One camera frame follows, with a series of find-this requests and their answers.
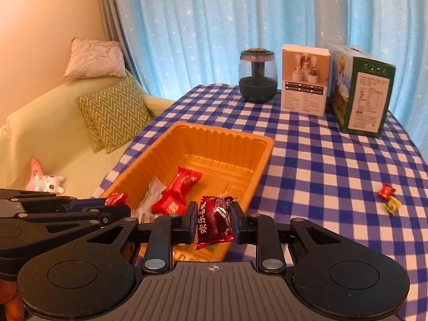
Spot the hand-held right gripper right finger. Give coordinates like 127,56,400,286
231,201,340,272

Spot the light green sofa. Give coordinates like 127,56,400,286
0,70,176,198

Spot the dark red shiny candy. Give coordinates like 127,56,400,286
196,196,239,251

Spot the person's left hand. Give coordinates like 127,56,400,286
0,276,24,320

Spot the green and yellow candy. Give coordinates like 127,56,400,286
383,196,402,215

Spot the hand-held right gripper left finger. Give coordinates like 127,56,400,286
87,201,198,272

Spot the white pillow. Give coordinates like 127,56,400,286
63,37,126,79

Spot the green zigzag cushion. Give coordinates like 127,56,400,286
77,76,154,154

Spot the white and green snack packet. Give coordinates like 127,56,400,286
130,175,168,223

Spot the white plush toy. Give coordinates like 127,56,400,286
34,173,66,194

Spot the pink plush toy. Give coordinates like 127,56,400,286
28,159,45,191

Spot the orange plastic tray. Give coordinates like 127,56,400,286
98,122,275,263

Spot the blue star curtain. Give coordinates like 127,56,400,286
110,0,428,121

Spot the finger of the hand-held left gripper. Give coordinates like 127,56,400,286
0,189,108,213
20,205,132,226

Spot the blue checkered tablecloth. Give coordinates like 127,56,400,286
92,83,428,321

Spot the dark green glass humidifier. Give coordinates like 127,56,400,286
238,47,279,102

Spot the green cardboard box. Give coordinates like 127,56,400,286
326,42,397,137

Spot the large red snack packet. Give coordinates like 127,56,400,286
150,166,204,215

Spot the beige and white cardboard box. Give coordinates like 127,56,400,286
280,43,331,117

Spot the grey curtain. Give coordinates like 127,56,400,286
94,0,143,86

